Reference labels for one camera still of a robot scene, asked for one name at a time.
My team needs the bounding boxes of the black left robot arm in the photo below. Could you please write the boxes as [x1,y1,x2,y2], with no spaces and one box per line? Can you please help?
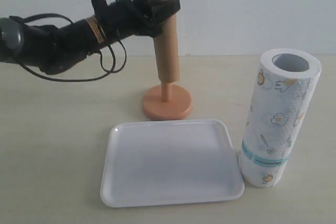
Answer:
[1,0,181,76]

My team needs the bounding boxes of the brown cardboard tube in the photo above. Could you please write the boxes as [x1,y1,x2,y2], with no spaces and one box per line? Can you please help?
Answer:
[149,0,180,83]

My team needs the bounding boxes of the printed paper towel roll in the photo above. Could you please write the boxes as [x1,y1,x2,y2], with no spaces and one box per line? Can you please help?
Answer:
[239,48,322,188]

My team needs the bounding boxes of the wooden paper towel holder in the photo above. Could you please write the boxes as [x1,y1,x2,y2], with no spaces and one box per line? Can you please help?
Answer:
[142,82,192,121]

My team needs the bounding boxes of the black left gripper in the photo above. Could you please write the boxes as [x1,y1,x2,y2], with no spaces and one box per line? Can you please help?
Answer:
[97,0,181,46]

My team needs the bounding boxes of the white plastic tray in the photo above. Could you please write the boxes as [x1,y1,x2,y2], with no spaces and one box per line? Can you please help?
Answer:
[100,119,245,208]

